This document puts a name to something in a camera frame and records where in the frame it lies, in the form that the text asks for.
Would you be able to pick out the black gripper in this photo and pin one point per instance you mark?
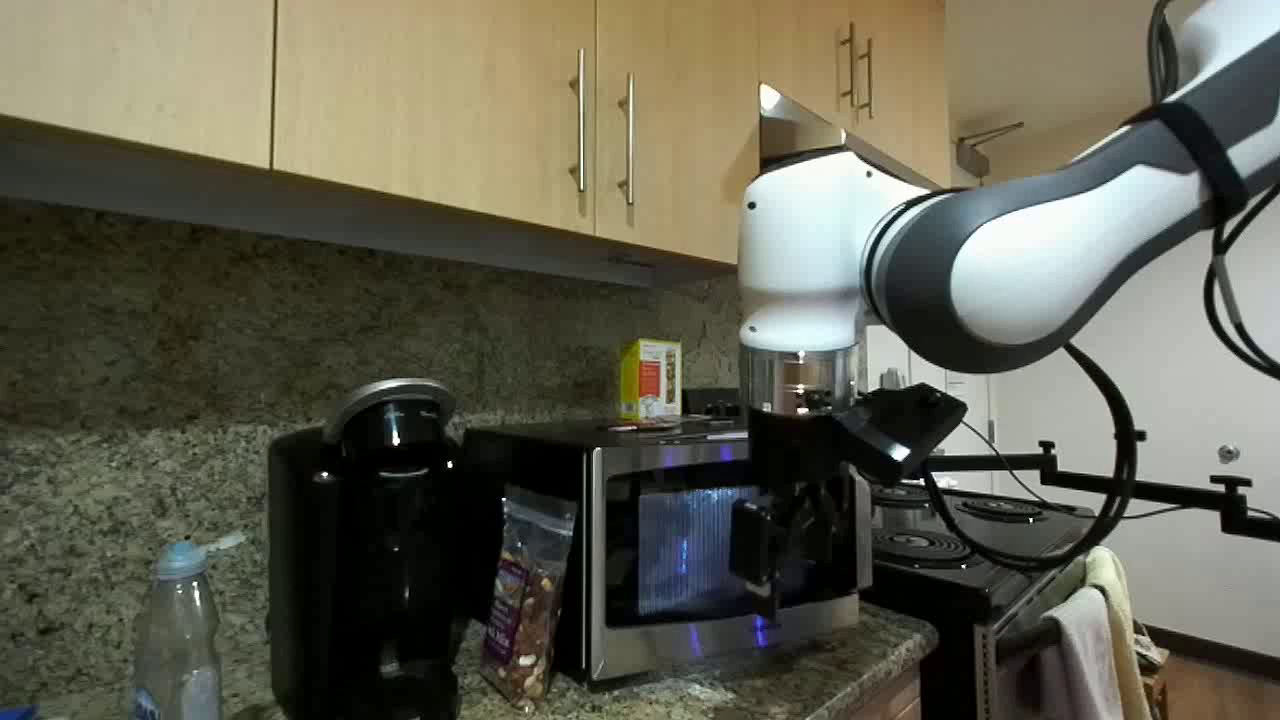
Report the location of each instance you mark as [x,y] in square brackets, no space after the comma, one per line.
[798,452]

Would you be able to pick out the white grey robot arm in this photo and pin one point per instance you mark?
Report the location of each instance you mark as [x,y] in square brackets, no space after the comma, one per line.
[1040,253]

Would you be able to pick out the silver black microwave body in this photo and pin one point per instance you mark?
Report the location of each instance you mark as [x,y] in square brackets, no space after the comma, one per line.
[532,460]

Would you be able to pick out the light wood cabinet door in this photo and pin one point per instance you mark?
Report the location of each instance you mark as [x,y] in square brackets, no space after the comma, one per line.
[424,92]
[687,122]
[133,65]

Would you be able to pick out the round door knob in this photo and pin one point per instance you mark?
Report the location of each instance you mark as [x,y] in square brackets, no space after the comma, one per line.
[1230,452]

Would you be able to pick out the black stove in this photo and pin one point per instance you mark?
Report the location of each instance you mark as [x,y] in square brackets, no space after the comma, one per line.
[963,584]

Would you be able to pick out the yellow red carton box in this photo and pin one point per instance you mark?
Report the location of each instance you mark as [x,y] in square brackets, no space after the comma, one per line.
[647,380]

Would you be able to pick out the clear snack bag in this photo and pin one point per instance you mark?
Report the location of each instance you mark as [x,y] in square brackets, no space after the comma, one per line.
[526,612]

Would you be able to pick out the white hanging towel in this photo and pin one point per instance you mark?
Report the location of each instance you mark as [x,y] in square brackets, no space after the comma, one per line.
[1076,654]

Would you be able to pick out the yellow hanging towel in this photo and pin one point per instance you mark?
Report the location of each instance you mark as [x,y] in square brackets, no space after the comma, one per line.
[1124,624]

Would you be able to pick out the black coffee maker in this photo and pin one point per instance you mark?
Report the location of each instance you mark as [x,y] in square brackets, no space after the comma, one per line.
[373,560]

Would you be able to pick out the silver range hood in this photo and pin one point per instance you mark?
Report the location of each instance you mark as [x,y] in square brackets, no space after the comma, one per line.
[800,134]

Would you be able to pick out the light wood upper cabinet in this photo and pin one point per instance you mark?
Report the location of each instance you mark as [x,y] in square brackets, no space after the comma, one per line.
[904,83]

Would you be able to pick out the clear plastic water bottle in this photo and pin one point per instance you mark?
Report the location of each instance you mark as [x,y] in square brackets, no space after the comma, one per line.
[183,654]

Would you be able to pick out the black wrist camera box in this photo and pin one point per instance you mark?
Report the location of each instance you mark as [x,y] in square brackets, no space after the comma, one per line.
[902,426]

